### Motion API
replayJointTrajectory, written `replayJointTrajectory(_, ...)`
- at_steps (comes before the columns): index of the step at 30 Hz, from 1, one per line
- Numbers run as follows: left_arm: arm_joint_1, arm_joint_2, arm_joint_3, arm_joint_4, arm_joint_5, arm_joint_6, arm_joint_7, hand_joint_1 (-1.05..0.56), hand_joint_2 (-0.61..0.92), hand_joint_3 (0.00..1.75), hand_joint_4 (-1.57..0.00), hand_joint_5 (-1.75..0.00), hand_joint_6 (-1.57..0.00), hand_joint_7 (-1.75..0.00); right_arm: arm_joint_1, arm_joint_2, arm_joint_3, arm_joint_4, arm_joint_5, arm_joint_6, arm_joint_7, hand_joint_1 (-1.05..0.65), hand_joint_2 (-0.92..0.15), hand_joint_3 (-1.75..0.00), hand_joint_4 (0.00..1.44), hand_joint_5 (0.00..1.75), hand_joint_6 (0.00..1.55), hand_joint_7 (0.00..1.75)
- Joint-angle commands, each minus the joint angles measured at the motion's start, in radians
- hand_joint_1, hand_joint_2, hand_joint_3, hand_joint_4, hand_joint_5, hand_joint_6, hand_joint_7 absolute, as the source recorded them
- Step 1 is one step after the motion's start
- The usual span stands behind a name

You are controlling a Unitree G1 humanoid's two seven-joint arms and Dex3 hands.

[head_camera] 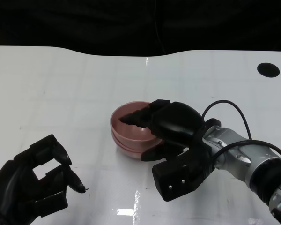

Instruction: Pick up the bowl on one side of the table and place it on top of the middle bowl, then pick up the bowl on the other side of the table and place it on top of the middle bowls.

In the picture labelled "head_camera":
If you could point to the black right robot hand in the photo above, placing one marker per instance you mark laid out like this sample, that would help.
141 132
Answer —
175 122

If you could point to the black round table grommet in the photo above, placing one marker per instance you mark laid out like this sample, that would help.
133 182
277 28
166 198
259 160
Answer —
268 69

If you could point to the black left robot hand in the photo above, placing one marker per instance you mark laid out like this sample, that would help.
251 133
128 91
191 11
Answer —
11 182

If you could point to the pink plastic bowl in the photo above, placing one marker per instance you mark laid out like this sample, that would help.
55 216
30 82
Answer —
131 133
133 154
121 142

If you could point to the black backdrop cloth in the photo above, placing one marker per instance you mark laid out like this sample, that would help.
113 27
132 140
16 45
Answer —
84 23

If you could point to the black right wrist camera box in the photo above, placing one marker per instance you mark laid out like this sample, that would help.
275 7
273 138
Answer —
173 182

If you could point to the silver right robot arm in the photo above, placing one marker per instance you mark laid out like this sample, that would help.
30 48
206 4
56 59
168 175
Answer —
236 150

